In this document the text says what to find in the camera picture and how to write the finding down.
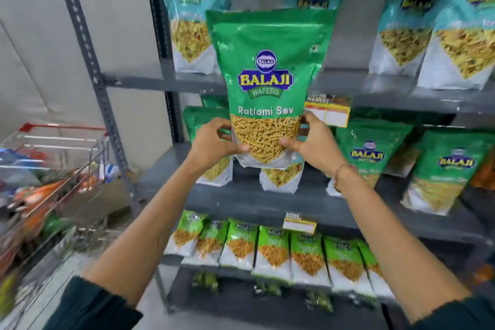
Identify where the person's left hand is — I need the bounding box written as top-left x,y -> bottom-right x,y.
187,117 -> 252,176

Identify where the person's right hand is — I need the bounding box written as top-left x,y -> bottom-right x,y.
279,111 -> 349,178

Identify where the large green snack pouch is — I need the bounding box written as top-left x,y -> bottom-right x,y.
206,8 -> 338,170

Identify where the person's right forearm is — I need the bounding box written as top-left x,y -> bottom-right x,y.
333,165 -> 473,323

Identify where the person's left forearm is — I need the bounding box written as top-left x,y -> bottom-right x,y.
82,160 -> 217,308

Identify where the yellow red price label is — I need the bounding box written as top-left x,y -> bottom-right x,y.
283,213 -> 318,235
304,93 -> 353,128

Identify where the grey metal shelving rack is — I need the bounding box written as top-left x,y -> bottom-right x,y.
50,0 -> 495,330

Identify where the row of small light-green packets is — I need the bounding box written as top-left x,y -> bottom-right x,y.
164,210 -> 396,300

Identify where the dark green small packet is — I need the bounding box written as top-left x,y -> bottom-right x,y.
305,291 -> 334,313
191,272 -> 219,294
253,281 -> 283,298

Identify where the metal shopping cart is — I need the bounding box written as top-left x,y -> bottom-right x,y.
0,122 -> 113,330

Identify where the orange snack packet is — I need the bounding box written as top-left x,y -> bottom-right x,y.
469,147 -> 495,191

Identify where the dark teal left sleeve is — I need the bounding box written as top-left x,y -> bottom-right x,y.
43,276 -> 144,330

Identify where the dark teal sleeve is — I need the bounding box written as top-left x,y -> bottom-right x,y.
409,296 -> 495,330
43,276 -> 144,330

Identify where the dark teal right sleeve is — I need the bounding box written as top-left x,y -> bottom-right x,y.
409,296 -> 495,330

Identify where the thin wrist bracelet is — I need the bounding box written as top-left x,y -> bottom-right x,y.
333,163 -> 359,193

